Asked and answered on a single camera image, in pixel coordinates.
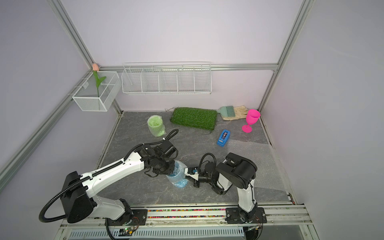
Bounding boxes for artificial tulip flower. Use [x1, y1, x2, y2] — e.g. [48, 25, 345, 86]
[92, 63, 107, 98]

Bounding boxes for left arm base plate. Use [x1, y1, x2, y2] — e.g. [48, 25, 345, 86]
[107, 209, 148, 226]

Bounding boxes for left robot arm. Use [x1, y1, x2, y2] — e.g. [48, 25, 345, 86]
[39, 129, 179, 226]

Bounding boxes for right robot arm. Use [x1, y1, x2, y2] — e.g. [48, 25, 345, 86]
[184, 153, 258, 224]

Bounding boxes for blue tape dispenser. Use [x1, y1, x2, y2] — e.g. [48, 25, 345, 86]
[217, 130, 231, 147]

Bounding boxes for pink plastic wine glass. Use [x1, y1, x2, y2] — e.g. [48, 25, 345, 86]
[242, 109, 261, 133]

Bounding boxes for green artificial grass mat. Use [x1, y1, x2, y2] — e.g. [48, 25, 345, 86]
[170, 107, 218, 132]

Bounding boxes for bubble wrap sheet stack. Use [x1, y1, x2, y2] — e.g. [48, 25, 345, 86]
[228, 140, 286, 191]

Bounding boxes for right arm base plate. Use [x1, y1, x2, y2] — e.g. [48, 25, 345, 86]
[225, 206, 268, 224]

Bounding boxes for beige work glove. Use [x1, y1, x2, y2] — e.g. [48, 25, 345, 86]
[217, 106, 249, 121]

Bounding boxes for white wire wall basket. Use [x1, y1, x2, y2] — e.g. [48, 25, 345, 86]
[122, 62, 213, 95]

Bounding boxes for blue plastic wine glass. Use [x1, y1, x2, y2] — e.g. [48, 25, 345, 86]
[167, 161, 188, 188]

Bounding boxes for white mesh corner basket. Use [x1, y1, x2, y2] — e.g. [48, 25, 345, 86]
[72, 71, 122, 112]

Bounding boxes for white vent grille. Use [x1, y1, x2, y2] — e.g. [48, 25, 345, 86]
[67, 227, 245, 240]

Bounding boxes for aluminium front rail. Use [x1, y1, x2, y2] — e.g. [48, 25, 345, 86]
[61, 204, 313, 229]

